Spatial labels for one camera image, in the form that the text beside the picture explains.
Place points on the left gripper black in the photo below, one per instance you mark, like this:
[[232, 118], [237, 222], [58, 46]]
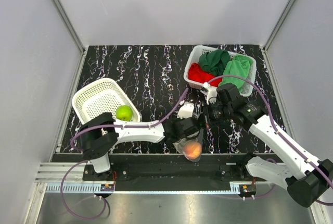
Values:
[[174, 120]]

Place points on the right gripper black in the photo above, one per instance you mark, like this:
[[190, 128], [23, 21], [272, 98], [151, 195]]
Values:
[[208, 121]]

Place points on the polka dot zip bag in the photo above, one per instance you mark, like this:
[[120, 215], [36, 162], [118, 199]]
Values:
[[196, 137]]

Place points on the green fake apple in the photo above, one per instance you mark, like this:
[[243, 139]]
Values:
[[124, 113]]

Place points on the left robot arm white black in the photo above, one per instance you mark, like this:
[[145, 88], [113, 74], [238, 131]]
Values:
[[99, 135]]

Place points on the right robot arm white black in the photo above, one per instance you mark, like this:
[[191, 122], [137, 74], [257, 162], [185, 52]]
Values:
[[304, 176]]

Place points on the orange fake peach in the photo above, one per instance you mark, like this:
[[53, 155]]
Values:
[[192, 150]]

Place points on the white rectangular slotted basket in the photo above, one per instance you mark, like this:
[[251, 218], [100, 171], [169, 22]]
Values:
[[200, 49]]

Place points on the red cloth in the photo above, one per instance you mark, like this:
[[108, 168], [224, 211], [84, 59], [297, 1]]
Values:
[[197, 77]]

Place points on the dark green cloth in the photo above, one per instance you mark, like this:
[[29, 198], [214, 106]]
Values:
[[214, 62]]

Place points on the light green cloth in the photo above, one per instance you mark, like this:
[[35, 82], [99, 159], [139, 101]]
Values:
[[239, 66]]

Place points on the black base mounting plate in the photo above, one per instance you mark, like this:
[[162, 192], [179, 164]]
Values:
[[173, 173]]

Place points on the white perforated oval basket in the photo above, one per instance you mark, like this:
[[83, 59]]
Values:
[[101, 96]]

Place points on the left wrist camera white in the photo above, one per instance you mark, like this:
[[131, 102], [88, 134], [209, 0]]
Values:
[[186, 110]]

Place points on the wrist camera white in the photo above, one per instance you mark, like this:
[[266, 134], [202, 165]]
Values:
[[210, 93], [186, 110]]

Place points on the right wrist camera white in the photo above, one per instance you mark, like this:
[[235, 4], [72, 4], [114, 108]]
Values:
[[210, 93]]

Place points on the aluminium frame rail front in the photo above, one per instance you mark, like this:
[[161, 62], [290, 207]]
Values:
[[54, 172]]

